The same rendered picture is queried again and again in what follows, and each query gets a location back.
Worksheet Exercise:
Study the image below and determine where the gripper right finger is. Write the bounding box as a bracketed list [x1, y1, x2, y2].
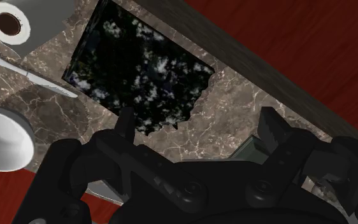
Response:
[244, 106, 358, 224]

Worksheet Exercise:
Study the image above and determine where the dark green box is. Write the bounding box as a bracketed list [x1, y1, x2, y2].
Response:
[229, 134, 271, 165]

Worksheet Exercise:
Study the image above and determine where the white toilet paper roll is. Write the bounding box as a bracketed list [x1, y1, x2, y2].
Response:
[0, 0, 76, 59]

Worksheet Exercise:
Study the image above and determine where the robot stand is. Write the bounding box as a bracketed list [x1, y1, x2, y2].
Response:
[61, 0, 216, 137]

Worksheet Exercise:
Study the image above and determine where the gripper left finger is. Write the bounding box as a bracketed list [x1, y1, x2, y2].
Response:
[11, 106, 210, 224]

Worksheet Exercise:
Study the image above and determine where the white cup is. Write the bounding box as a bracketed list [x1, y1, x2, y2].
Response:
[0, 106, 36, 172]

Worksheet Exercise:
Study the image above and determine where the white knife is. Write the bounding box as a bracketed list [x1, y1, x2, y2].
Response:
[0, 48, 79, 99]

